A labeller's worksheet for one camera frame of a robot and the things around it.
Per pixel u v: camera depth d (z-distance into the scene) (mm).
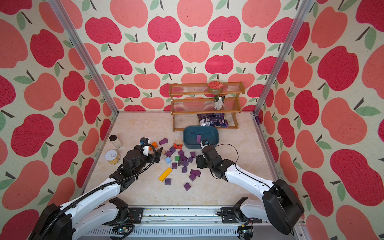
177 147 994
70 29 765
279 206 400
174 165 906
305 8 695
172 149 981
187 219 733
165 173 885
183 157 951
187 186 820
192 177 856
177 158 956
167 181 845
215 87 903
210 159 652
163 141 1043
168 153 963
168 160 925
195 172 884
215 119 1049
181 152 958
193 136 1075
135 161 618
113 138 935
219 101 958
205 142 763
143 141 695
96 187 523
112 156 904
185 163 918
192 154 958
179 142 1012
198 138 1014
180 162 910
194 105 1231
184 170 897
